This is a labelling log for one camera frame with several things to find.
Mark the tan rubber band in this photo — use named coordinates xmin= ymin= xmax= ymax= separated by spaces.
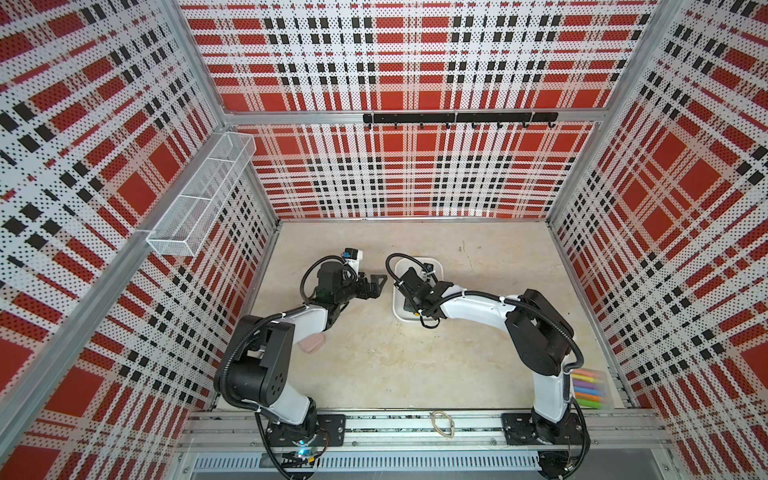
xmin=429 ymin=410 xmax=456 ymax=439

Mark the black hook rail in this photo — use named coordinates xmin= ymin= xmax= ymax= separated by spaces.
xmin=362 ymin=111 xmax=559 ymax=126

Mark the pink eraser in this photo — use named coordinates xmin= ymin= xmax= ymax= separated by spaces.
xmin=298 ymin=333 xmax=326 ymax=354

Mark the pack of coloured markers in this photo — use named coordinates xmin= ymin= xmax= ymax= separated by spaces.
xmin=571 ymin=369 xmax=611 ymax=410

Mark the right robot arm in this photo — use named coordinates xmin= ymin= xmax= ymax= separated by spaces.
xmin=385 ymin=252 xmax=585 ymax=445

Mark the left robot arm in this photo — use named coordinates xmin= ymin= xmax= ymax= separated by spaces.
xmin=213 ymin=249 xmax=387 ymax=446

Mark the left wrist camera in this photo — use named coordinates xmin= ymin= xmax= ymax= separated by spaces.
xmin=342 ymin=247 xmax=363 ymax=273

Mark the white plastic bin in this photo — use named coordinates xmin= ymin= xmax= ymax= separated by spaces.
xmin=385 ymin=252 xmax=442 ymax=330

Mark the white wire mesh shelf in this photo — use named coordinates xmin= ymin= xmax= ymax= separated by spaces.
xmin=147 ymin=132 xmax=255 ymax=257

